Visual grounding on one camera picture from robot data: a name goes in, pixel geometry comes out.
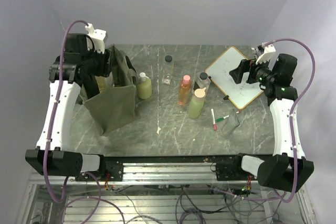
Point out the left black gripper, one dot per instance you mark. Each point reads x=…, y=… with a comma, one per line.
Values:
x=104, y=68

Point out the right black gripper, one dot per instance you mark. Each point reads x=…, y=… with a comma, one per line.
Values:
x=244, y=66

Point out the orange bottle pink cap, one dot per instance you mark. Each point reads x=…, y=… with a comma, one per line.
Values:
x=184, y=89

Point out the tall clear square bottle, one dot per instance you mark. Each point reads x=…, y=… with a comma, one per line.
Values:
x=168, y=66

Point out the amber liquid clear bottle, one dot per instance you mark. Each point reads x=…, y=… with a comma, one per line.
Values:
x=102, y=83

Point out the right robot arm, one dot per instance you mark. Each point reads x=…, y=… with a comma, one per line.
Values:
x=283, y=124

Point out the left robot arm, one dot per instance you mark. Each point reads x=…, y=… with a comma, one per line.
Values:
x=84, y=59

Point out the olive canvas bag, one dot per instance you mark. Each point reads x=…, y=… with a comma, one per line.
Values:
x=115, y=107

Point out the yellow-framed whiteboard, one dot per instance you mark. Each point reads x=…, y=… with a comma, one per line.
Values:
x=241, y=94

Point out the short clear square bottle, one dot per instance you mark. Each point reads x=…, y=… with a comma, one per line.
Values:
x=202, y=81

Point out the red whiteboard marker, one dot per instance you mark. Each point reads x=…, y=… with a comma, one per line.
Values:
x=213, y=119

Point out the green whiteboard marker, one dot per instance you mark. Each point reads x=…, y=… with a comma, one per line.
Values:
x=221, y=118

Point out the clear plastic cup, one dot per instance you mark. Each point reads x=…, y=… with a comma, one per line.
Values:
x=230, y=125

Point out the yellow-green pump bottle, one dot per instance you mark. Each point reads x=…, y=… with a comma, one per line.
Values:
x=144, y=88

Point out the green bottle peach cap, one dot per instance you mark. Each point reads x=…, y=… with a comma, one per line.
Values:
x=196, y=103

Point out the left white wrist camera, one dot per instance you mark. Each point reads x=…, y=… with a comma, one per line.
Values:
x=97, y=38

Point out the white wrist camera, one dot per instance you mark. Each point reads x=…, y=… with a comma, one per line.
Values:
x=97, y=38
x=263, y=53

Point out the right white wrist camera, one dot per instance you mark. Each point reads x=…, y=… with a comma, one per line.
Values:
x=263, y=53

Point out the aluminium mounting rail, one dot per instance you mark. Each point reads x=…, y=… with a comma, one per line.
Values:
x=170, y=170

